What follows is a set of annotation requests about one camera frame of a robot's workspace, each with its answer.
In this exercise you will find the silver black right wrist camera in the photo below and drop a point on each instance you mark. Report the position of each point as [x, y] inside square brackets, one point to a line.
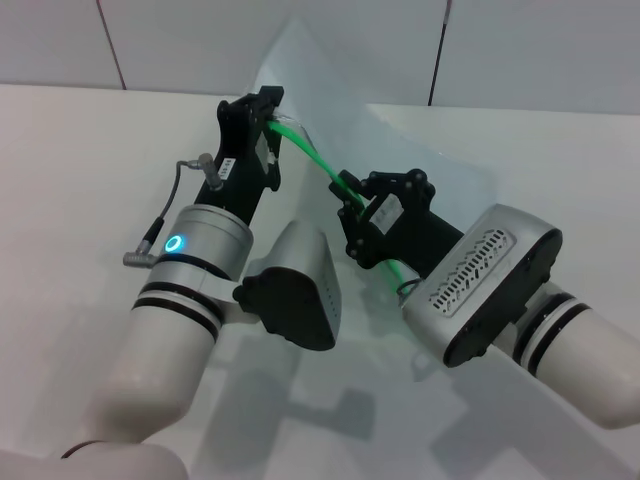
[480, 280]

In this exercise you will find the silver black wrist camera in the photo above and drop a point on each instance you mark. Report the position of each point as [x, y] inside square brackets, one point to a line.
[480, 280]
[295, 300]

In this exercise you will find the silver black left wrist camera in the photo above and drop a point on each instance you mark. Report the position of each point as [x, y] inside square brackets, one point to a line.
[295, 300]

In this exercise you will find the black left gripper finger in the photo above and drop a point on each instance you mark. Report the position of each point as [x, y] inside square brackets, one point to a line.
[272, 100]
[272, 170]

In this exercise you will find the transparent green-zip document bag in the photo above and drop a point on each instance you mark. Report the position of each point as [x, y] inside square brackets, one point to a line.
[310, 65]

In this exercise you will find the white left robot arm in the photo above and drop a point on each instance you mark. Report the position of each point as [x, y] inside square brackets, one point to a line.
[150, 360]

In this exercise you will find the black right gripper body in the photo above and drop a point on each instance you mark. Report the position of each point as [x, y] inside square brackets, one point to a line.
[415, 235]

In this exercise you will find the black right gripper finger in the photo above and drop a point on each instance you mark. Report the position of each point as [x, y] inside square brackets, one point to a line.
[357, 235]
[405, 185]

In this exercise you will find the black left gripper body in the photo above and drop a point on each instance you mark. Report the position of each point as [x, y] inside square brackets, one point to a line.
[240, 145]

